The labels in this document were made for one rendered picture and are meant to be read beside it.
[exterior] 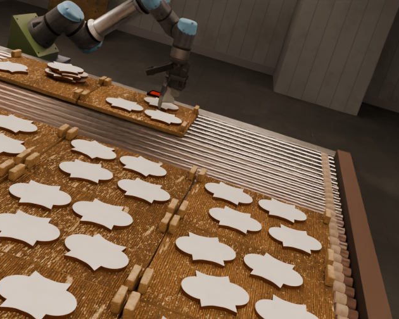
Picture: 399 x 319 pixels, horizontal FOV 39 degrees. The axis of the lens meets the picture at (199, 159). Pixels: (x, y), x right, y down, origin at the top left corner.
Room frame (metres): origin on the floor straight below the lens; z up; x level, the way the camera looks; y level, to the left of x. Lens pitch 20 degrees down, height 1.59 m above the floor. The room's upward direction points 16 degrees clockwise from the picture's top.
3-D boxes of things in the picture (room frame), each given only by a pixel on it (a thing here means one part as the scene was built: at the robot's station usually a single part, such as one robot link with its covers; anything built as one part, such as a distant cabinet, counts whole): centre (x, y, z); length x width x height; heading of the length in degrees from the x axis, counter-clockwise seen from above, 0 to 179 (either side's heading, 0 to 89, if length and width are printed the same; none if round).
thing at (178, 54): (2.23, 0.19, 1.16); 0.08 x 0.08 x 0.05
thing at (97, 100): (2.15, 0.27, 0.93); 0.41 x 0.35 x 0.02; 86
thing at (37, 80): (2.18, 0.69, 0.93); 0.41 x 0.35 x 0.02; 85
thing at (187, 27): (2.23, 0.19, 1.24); 0.09 x 0.08 x 0.11; 33
